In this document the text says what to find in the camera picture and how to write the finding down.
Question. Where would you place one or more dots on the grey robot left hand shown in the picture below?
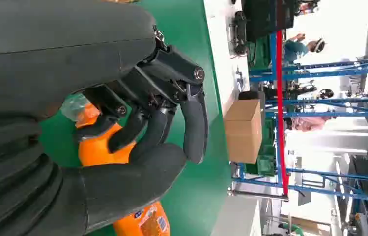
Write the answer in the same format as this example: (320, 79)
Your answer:
(56, 49)

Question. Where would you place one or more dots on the orange plastic bottle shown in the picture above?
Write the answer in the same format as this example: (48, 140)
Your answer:
(96, 151)

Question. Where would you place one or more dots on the black remote controller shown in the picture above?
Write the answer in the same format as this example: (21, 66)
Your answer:
(239, 32)

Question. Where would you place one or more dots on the green table mat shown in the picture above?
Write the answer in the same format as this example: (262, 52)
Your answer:
(187, 202)

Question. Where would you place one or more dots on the brown cardboard box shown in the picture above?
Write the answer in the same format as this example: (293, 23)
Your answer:
(242, 130)

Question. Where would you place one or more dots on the green plastic crate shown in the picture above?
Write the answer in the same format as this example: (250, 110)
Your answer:
(265, 163)
(260, 53)

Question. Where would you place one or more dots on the red pole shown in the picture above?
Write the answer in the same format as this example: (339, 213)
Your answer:
(279, 97)

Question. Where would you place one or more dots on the person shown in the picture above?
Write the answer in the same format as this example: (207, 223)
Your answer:
(296, 50)
(307, 123)

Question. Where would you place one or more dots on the white side table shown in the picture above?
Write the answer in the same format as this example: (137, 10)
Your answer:
(239, 215)

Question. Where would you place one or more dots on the blue metal rack frame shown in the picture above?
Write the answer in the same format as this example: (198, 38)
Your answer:
(317, 67)

